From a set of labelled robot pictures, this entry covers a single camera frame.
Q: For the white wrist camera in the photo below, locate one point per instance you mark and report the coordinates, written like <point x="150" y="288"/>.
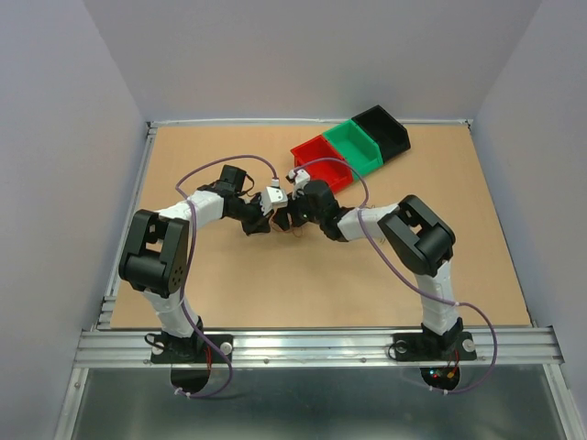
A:
<point x="298" y="178"/>
<point x="271" y="199"/>

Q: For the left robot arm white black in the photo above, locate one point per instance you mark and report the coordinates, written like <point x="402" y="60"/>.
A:
<point x="159" y="247"/>

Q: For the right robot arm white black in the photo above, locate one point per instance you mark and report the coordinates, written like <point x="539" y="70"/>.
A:
<point x="424" y="245"/>

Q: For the aluminium mounting rail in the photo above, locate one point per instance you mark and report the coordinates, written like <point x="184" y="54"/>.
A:
<point x="371" y="347"/>

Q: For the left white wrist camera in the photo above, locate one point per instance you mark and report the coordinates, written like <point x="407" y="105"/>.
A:
<point x="271" y="199"/>

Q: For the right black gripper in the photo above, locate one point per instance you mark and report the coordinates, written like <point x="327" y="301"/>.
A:
<point x="281" y="216"/>

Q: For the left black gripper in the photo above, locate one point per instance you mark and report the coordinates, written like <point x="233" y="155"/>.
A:
<point x="261" y="222"/>

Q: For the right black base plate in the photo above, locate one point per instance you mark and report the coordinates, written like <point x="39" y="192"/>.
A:
<point x="418" y="347"/>

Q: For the black plastic bin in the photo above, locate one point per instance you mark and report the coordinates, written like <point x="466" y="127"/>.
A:
<point x="391" y="136"/>

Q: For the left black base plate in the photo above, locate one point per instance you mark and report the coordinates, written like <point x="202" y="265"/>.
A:
<point x="215" y="348"/>

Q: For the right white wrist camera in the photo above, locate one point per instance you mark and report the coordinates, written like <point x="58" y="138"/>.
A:
<point x="298" y="178"/>

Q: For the green plastic bin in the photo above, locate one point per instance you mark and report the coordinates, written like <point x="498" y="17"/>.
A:
<point x="359" y="150"/>

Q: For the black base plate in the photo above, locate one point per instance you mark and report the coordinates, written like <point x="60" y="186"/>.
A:
<point x="418" y="347"/>
<point x="215" y="348"/>

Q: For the red plastic bin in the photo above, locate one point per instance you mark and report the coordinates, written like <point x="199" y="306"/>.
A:
<point x="331" y="169"/>

